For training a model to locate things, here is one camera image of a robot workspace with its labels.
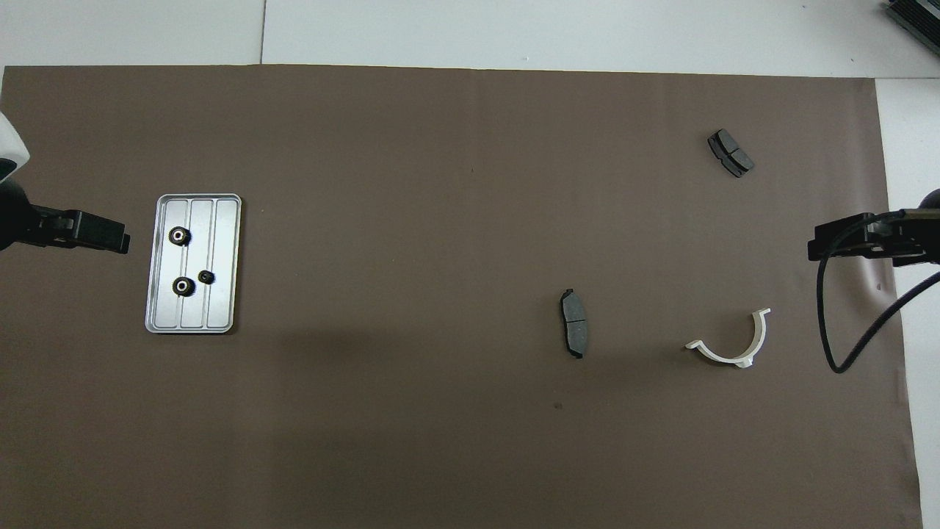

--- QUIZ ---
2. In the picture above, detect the white curved plastic bracket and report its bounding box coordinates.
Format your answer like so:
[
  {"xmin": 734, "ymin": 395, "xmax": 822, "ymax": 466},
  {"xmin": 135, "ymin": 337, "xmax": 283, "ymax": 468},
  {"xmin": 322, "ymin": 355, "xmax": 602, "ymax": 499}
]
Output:
[{"xmin": 684, "ymin": 307, "xmax": 772, "ymax": 369}]

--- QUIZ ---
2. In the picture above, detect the short grey brake pad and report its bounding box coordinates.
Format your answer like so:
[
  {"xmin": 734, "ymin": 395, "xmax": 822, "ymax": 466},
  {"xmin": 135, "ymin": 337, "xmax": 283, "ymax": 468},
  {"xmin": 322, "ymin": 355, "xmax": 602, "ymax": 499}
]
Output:
[{"xmin": 707, "ymin": 129, "xmax": 755, "ymax": 179}]

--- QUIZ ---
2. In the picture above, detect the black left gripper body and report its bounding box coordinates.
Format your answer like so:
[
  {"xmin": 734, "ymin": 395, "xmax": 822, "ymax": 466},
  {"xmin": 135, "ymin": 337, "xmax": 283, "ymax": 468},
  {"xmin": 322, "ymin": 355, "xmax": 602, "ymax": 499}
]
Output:
[{"xmin": 0, "ymin": 176, "xmax": 34, "ymax": 252}]

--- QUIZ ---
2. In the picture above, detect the silver ribbed metal tray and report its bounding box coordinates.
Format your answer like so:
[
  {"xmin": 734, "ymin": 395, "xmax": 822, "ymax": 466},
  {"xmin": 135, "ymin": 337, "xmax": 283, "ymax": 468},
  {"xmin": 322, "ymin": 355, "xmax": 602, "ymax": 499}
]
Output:
[{"xmin": 145, "ymin": 193, "xmax": 242, "ymax": 335}]

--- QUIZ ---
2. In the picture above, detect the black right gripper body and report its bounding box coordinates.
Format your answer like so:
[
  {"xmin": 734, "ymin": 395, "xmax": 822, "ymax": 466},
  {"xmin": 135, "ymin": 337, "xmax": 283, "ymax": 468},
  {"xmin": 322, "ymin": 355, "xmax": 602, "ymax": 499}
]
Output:
[{"xmin": 892, "ymin": 188, "xmax": 940, "ymax": 267}]

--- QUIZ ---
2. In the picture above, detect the brown paper table mat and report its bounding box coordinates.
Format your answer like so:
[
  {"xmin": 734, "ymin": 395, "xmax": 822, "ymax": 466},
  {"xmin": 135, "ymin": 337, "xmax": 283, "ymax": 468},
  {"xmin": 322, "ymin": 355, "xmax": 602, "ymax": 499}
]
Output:
[{"xmin": 0, "ymin": 65, "xmax": 925, "ymax": 529}]

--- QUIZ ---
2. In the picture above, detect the dark ridged metal box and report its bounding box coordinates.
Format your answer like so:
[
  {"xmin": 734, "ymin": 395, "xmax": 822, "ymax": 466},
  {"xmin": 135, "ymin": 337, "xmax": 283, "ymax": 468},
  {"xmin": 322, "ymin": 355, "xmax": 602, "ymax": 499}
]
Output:
[{"xmin": 883, "ymin": 0, "xmax": 940, "ymax": 58}]

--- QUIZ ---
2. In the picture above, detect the long grey brake pad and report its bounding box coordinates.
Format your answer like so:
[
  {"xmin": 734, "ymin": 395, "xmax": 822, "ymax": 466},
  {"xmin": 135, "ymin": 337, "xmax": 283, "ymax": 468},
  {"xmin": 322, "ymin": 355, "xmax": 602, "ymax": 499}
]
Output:
[{"xmin": 560, "ymin": 288, "xmax": 590, "ymax": 360}]

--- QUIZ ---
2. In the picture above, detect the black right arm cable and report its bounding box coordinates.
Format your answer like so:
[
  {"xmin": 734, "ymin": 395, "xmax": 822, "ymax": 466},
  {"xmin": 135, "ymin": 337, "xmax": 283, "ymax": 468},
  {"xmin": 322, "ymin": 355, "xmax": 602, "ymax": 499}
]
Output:
[{"xmin": 817, "ymin": 209, "xmax": 940, "ymax": 374}]

